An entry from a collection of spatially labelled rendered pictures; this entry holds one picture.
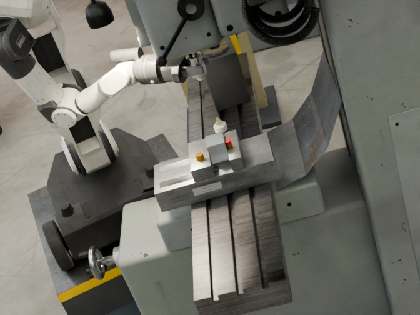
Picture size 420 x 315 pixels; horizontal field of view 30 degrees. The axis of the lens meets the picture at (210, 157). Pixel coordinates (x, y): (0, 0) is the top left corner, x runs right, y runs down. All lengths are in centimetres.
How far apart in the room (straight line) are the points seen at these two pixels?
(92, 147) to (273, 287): 133
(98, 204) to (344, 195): 103
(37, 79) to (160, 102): 244
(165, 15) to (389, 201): 83
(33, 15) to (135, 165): 100
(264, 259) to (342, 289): 66
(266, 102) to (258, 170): 215
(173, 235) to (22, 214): 205
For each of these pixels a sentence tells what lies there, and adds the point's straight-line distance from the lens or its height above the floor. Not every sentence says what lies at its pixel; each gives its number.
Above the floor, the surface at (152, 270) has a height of 67.
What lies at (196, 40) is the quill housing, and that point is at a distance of 211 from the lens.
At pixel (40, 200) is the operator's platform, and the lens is 358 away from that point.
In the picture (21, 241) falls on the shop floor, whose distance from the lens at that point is 413.
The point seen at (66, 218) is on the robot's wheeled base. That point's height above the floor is 61.
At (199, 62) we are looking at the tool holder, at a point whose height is 125.
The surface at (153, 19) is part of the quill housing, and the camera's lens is 209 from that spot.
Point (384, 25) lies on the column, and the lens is 202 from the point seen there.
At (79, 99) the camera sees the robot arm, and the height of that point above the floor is 117.
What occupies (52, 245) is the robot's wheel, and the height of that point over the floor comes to 56.
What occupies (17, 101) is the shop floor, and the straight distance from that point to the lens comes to 556.
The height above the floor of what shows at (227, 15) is 141.
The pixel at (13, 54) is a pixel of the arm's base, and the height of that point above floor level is 140.
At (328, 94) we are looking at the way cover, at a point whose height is 104.
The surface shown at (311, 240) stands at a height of 63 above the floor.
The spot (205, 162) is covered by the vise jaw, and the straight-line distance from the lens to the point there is 218.
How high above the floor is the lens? 222
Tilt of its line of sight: 33 degrees down
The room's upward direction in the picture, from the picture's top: 20 degrees counter-clockwise
